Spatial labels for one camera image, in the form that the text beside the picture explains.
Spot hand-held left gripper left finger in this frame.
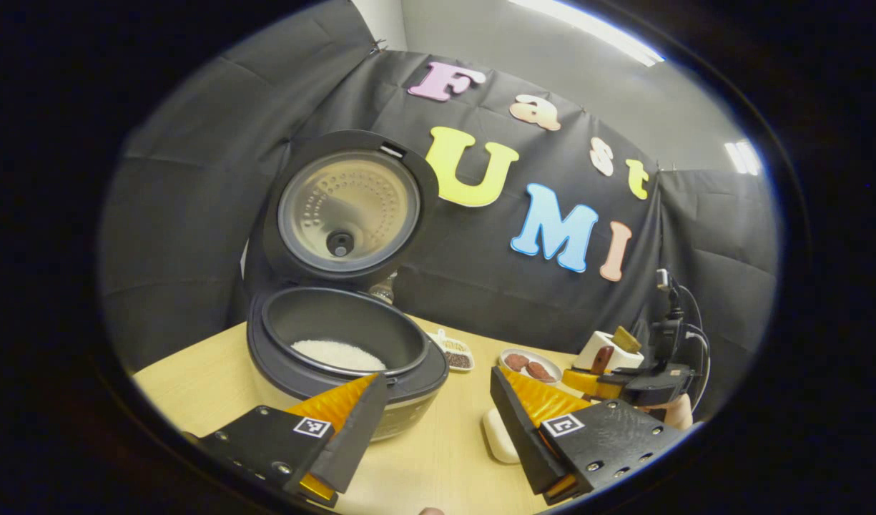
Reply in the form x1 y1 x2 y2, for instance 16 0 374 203
195 373 390 509

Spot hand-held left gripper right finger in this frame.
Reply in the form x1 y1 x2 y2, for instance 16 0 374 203
491 366 685 506

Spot clear rice container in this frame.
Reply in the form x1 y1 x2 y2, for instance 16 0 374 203
482 408 521 464

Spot white rice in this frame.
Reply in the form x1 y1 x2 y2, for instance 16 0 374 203
291 339 387 372

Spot dark grey rice cooker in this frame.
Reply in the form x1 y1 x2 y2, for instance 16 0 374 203
245 130 451 442

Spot white toaster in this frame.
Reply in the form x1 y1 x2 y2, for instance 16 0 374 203
574 331 644 373

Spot white round plate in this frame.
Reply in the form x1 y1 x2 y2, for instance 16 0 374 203
498 348 564 385

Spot white divided grain dish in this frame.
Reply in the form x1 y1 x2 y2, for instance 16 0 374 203
429 329 474 372

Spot small clear bottle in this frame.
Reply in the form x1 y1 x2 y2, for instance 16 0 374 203
370 272 399 305

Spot black backdrop cloth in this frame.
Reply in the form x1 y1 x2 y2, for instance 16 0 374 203
98 4 778 373

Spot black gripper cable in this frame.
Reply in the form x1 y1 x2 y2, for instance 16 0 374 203
677 285 710 373

